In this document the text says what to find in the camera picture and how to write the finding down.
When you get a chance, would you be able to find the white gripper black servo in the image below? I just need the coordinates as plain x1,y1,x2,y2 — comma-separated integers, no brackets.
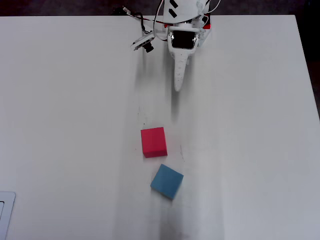
166,21,201,93

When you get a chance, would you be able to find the blue foam cube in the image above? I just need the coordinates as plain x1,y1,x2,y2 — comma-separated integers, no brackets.
149,163,185,200

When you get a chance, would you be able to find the white and red robot base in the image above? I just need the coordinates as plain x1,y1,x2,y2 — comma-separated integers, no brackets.
197,14,213,48

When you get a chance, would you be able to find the red foam cube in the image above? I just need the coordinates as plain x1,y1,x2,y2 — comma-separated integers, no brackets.
140,126,168,159

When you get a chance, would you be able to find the silver laptop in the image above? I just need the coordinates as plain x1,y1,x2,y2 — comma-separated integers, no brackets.
0,191,16,240

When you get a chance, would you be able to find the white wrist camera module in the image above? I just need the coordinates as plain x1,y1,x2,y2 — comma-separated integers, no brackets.
129,31,156,54

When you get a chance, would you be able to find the red black servo wire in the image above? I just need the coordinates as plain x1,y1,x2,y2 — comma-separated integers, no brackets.
136,15,173,28

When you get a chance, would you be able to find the white cable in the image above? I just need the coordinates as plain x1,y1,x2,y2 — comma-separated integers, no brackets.
152,0,168,41

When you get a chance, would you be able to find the black camera cable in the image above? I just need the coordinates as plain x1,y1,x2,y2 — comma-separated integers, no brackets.
112,6,154,36

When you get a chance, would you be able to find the clear spiral cable wrap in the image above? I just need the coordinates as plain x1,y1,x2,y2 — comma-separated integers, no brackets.
196,0,210,20

